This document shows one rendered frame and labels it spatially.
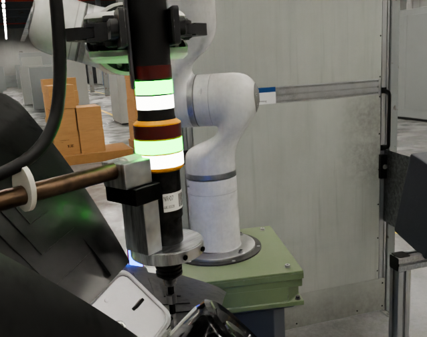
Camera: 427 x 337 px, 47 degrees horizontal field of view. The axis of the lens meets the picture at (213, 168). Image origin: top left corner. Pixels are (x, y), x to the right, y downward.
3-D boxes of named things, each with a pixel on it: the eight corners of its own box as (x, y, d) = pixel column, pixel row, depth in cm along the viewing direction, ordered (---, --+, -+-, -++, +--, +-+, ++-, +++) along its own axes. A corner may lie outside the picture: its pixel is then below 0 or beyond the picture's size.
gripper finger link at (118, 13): (122, 49, 47) (130, 46, 41) (88, 51, 46) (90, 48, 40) (118, 15, 46) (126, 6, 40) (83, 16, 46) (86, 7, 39)
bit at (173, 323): (178, 325, 50) (174, 277, 48) (180, 331, 49) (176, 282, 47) (167, 327, 49) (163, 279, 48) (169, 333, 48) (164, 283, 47)
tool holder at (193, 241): (151, 282, 41) (141, 166, 39) (98, 263, 45) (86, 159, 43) (219, 247, 48) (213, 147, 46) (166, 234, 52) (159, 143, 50)
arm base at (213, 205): (182, 237, 132) (176, 169, 128) (253, 233, 130) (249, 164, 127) (174, 265, 113) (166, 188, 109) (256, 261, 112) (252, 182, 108)
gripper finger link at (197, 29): (214, 36, 52) (200, 34, 47) (146, 41, 54) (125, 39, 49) (213, 25, 52) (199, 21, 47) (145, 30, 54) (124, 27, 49)
